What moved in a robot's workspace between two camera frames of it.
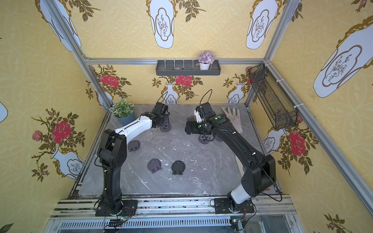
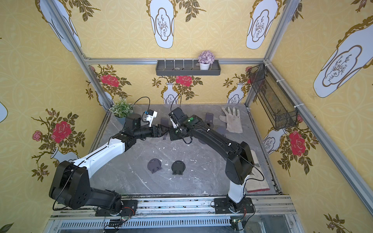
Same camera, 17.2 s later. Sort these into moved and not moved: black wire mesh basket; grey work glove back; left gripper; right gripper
Moved: left gripper; right gripper
Not moved: grey work glove back; black wire mesh basket
